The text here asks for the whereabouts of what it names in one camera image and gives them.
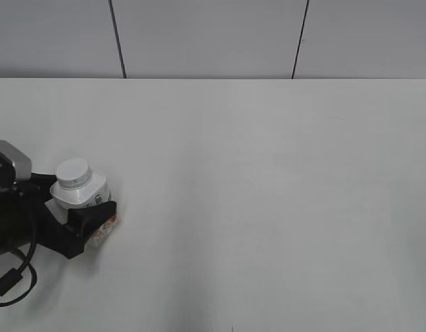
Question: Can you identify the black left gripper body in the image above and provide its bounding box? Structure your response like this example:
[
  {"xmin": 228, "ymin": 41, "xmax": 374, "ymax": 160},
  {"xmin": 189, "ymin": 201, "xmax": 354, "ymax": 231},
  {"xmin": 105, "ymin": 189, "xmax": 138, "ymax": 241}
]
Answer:
[{"xmin": 0, "ymin": 180, "xmax": 47, "ymax": 256}]

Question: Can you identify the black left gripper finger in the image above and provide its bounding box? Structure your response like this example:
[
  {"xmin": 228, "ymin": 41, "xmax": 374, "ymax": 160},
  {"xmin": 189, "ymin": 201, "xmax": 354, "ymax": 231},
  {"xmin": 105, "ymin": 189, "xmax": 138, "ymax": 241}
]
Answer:
[
  {"xmin": 43, "ymin": 200, "xmax": 116, "ymax": 259},
  {"xmin": 30, "ymin": 173, "xmax": 57, "ymax": 200}
]

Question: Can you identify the white bottle cap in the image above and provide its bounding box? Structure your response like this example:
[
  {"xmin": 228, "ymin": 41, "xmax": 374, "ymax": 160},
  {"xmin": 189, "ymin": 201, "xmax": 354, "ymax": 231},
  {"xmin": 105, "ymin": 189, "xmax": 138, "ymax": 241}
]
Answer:
[{"xmin": 55, "ymin": 158, "xmax": 92, "ymax": 190}]

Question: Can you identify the white yogurt bottle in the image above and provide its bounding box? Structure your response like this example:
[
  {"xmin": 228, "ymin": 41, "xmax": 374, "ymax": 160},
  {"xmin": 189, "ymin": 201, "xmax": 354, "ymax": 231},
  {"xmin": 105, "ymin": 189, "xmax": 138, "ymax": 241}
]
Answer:
[{"xmin": 46, "ymin": 171, "xmax": 119, "ymax": 248}]

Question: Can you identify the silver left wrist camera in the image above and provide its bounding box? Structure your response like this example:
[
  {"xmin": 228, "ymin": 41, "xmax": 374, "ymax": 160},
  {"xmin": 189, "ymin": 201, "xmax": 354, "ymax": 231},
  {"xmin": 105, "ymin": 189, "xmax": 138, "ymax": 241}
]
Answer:
[{"xmin": 0, "ymin": 140, "xmax": 32, "ymax": 188}]

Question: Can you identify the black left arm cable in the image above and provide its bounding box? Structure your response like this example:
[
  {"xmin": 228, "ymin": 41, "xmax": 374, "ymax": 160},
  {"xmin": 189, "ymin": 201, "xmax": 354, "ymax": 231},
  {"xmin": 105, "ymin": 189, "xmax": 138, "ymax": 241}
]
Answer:
[{"xmin": 0, "ymin": 203, "xmax": 38, "ymax": 308}]

